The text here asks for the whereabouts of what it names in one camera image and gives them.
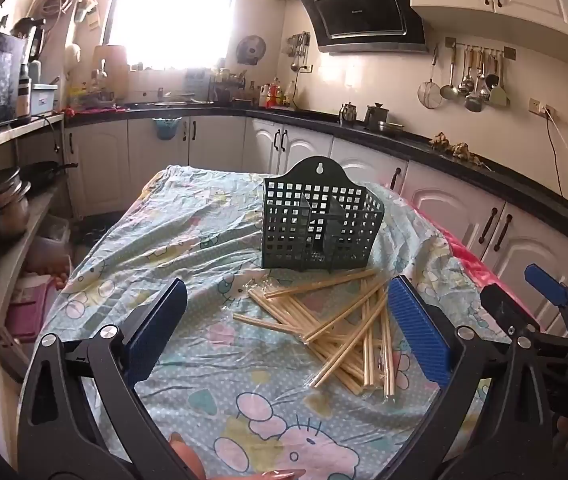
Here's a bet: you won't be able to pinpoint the wall outlet with plug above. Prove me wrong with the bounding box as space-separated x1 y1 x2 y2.
529 97 560 121

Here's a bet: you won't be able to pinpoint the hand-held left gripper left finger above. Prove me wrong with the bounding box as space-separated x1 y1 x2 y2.
16 277 200 480

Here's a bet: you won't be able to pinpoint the group of wooden chopsticks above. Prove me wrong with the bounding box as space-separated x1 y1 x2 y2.
232 267 400 401

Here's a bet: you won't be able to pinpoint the black range hood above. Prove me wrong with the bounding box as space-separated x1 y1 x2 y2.
294 0 430 56

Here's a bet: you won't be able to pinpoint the black kitchen countertop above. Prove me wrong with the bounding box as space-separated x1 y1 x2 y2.
64 102 568 256

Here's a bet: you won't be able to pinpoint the small hanging kitchen tools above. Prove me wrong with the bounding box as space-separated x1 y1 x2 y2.
286 31 312 73

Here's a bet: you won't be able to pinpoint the beige cutting board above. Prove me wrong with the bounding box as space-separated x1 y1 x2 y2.
93 45 130 93

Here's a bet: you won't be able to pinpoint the black blender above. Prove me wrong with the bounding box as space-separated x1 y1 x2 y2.
14 17 47 121

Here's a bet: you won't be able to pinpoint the hanging wall holder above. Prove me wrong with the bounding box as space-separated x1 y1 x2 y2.
75 0 101 26

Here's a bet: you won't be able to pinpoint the wall utensil rail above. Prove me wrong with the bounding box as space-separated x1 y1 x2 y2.
445 37 516 61

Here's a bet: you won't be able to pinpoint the group of condiment bottles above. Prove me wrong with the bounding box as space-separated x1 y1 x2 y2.
259 77 297 109

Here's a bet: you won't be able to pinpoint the blue plastic box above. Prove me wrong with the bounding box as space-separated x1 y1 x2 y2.
30 82 59 116

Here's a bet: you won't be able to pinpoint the pink fleece blanket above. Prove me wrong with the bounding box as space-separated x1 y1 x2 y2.
389 185 510 311

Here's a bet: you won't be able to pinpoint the grey mini drawer box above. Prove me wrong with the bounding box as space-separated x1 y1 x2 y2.
184 67 210 93

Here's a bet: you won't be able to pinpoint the large steel ladle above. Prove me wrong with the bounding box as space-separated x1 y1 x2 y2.
465 50 486 113

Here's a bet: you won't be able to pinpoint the steel slotted spoon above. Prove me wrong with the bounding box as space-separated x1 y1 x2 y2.
478 52 492 102

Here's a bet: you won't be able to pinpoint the green plastic utensil basket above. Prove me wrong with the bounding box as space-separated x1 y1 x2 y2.
261 156 385 273

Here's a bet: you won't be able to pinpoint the green spatula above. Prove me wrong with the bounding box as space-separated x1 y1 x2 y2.
489 55 511 108

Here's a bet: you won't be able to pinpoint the dark spice rack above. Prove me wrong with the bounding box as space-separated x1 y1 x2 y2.
209 67 247 106

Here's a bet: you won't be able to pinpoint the black shelf cable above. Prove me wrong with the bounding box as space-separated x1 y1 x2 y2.
41 115 62 153

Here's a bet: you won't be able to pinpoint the white lower cabinets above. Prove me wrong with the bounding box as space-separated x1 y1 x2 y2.
64 112 568 341

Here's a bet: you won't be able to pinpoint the blue hanging bin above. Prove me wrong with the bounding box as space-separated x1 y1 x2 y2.
152 116 183 141

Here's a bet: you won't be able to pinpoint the cartoon cat printed cloth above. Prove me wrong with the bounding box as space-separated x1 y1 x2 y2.
16 164 510 480

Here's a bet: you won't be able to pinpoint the metal mesh strainer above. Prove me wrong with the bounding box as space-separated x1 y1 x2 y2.
417 47 442 110

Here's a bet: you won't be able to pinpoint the small grey wall fan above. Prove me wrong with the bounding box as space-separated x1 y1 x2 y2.
236 35 267 66

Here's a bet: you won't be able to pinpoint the black frying pan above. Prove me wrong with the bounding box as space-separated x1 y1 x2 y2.
19 161 80 186

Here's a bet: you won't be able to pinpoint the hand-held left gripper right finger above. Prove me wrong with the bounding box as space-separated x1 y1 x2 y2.
386 275 562 480

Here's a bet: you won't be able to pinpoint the wooden-handled steel spoon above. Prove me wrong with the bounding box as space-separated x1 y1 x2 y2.
458 49 476 95

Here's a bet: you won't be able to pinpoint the black power cable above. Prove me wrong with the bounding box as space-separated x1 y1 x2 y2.
544 112 565 196

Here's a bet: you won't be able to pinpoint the bright window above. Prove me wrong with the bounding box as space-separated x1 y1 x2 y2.
101 0 242 71

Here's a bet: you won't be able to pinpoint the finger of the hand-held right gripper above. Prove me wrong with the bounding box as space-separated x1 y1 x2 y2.
524 264 568 342
479 282 541 335

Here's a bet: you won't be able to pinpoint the person's left hand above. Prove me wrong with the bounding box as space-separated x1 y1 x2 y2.
169 432 307 480

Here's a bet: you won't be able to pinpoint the stacked steel pots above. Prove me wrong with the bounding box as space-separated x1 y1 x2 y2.
0 166 32 236

